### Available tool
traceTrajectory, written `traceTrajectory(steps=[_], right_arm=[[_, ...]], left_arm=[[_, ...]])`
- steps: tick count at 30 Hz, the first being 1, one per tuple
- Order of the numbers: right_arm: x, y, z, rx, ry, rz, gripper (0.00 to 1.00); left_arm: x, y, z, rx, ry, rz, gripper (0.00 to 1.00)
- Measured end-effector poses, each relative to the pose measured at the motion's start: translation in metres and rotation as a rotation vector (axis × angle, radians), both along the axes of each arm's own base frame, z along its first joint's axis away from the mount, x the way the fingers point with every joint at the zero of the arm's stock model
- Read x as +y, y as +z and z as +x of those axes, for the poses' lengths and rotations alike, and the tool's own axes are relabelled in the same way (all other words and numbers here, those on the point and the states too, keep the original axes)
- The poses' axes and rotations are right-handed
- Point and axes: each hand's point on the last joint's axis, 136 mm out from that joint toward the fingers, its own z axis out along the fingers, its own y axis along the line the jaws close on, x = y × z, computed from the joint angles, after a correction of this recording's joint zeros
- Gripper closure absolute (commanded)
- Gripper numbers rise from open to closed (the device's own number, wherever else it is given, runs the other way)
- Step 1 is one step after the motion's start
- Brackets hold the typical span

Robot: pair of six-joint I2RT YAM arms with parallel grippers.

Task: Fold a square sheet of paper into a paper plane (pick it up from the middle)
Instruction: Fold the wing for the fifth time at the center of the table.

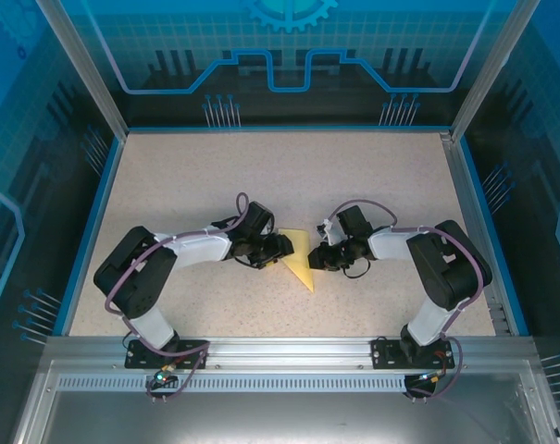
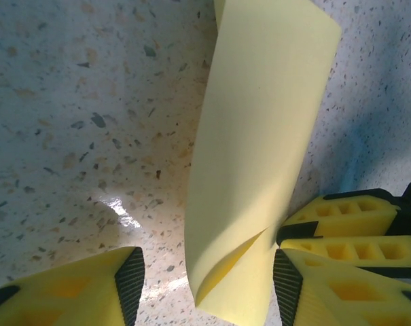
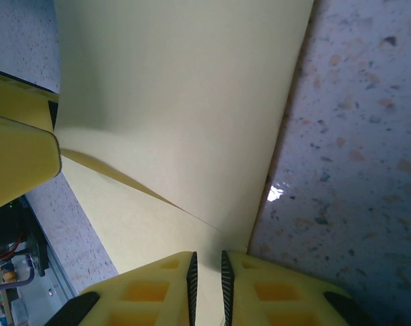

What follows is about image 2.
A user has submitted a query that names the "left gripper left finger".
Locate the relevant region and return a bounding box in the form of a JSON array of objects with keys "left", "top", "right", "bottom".
[{"left": 0, "top": 247, "right": 145, "bottom": 326}]

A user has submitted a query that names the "pale yellow paper sheet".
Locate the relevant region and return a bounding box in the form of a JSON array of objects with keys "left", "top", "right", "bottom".
[{"left": 184, "top": 0, "right": 342, "bottom": 323}]

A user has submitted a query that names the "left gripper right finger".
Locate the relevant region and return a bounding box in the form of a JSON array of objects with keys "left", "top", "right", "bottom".
[{"left": 272, "top": 247, "right": 411, "bottom": 326}]

